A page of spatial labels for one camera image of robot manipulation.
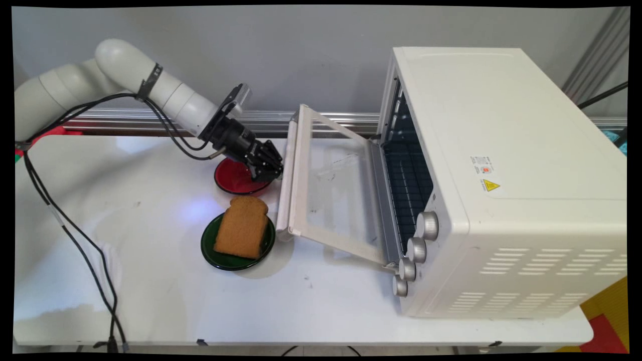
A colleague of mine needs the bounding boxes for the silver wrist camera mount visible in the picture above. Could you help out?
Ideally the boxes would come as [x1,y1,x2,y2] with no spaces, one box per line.
[215,83,252,119]

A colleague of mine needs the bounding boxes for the red foam floor tile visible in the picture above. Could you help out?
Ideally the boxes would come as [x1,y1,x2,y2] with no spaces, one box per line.
[578,313,628,353]

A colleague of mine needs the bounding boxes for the horizontal aluminium rail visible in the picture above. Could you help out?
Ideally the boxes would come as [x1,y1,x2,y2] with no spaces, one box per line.
[64,109,628,137]

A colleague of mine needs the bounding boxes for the slanted aluminium profile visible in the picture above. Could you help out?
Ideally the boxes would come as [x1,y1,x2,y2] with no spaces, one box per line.
[561,7,630,104]

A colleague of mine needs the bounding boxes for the red plate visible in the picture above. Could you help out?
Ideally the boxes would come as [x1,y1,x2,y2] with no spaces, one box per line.
[214,157,274,196]

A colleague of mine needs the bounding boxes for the wire oven rack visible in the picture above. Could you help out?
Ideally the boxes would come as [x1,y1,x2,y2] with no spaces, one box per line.
[383,95,435,252]

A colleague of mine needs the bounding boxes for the white toaster oven body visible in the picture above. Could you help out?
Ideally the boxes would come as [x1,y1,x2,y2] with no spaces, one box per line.
[376,47,628,319]

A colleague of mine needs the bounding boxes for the thin black background cable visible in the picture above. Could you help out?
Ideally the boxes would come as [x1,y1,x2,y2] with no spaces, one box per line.
[577,80,629,110]

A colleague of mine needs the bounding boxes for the glass oven door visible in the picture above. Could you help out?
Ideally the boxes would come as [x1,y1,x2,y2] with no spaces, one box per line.
[276,104,402,267]

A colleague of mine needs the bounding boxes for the yellow foam floor tile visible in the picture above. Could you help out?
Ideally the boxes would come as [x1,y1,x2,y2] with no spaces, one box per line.
[554,276,629,352]

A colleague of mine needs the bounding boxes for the green plate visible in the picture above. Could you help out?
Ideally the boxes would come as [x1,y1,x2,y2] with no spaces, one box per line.
[201,212,277,272]

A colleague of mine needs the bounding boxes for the red clamp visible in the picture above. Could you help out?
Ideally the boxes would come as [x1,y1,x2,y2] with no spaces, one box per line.
[15,125,84,162]

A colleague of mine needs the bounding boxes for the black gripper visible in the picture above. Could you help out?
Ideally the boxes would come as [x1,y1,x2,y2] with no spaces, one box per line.
[199,115,285,183]

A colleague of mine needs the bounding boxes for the black strap on arm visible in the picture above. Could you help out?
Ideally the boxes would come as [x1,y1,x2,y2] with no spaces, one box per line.
[135,63,164,101]

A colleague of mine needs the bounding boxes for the brown bread slice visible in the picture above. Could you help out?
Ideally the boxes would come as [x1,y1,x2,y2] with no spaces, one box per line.
[213,195,270,260]

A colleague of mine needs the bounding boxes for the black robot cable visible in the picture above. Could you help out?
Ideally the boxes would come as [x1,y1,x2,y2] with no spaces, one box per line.
[20,98,211,352]
[22,92,224,352]

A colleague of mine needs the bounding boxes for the white printed label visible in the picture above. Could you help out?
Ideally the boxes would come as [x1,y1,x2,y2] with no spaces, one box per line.
[470,156,495,176]

